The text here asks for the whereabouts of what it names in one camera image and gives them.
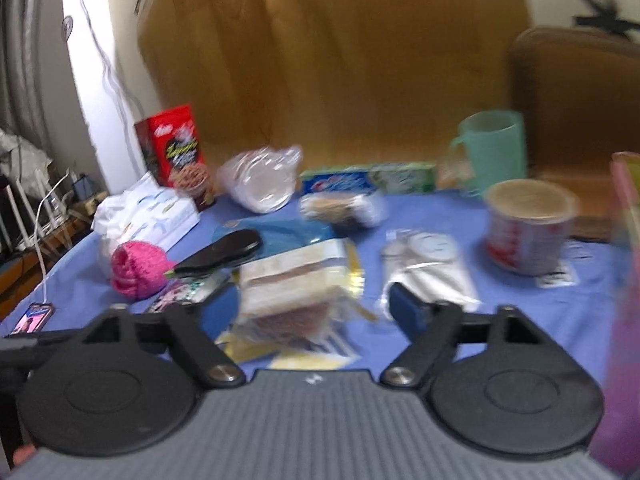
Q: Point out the red white paper tub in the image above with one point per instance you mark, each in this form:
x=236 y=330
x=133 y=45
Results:
x=529 y=222

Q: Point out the smartphone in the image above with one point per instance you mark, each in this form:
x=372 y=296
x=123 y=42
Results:
x=33 y=320

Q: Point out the stack of clear plastic cups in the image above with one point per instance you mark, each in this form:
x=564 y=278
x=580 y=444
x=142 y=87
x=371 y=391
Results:
x=263 y=180

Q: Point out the red cereal tin box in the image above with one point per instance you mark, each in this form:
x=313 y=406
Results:
x=172 y=153

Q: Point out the pink knitted soft ball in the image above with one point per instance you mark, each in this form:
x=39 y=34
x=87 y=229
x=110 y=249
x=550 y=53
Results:
x=139 y=269

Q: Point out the pink gold tin box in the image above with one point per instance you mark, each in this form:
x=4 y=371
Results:
x=616 y=443

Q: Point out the brown chair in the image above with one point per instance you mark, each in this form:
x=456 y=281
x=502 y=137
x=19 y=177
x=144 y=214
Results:
x=578 y=92

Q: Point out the bagged white rope accessory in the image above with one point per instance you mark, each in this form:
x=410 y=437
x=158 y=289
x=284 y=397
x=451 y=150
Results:
x=430 y=265

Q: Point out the cotton swab container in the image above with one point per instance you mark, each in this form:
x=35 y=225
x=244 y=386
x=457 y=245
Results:
x=345 y=209

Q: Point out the blue glasses case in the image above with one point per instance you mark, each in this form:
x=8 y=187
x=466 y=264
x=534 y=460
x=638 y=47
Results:
x=280 y=235

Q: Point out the blue patterned tablecloth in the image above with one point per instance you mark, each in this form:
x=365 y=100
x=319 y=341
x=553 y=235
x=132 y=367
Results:
x=578 y=317

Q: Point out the Crest toothpaste box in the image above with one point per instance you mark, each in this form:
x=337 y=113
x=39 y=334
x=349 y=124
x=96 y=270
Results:
x=394 y=178

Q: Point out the green patterned tissue pack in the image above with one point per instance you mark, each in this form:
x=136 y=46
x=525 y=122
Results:
x=190 y=291

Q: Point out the white tissue pack large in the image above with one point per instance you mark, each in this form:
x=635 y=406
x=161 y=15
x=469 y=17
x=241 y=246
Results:
x=146 y=212

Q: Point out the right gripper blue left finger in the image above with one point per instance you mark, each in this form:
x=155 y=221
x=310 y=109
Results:
x=219 y=312

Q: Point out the black oval case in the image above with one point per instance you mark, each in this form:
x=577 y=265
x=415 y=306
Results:
x=229 y=250

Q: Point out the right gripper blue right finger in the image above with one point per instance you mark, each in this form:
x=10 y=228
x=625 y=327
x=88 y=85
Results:
x=409 y=312

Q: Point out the green plastic mug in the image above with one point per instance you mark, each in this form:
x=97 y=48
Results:
x=494 y=144

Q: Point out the black power adapter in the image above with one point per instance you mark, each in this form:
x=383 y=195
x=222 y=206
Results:
x=84 y=187

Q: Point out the wooden board panel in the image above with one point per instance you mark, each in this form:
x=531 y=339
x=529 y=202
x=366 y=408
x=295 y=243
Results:
x=348 y=81

